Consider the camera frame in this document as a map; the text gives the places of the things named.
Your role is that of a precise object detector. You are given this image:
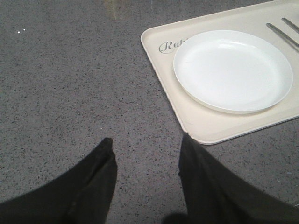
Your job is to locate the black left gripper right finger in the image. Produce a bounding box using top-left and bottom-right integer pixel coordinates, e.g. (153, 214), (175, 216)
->
(162, 133), (299, 224)

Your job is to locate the cream rabbit serving tray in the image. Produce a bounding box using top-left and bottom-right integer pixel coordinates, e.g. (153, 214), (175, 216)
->
(141, 0), (299, 145)

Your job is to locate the stainless steel fork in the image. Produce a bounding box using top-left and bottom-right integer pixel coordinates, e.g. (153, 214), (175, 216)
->
(266, 23), (299, 52)

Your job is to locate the white round plate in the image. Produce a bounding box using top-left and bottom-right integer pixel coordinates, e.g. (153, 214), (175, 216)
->
(173, 30), (293, 114)

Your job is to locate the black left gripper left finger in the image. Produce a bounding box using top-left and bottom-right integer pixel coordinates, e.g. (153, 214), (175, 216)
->
(0, 138), (117, 224)

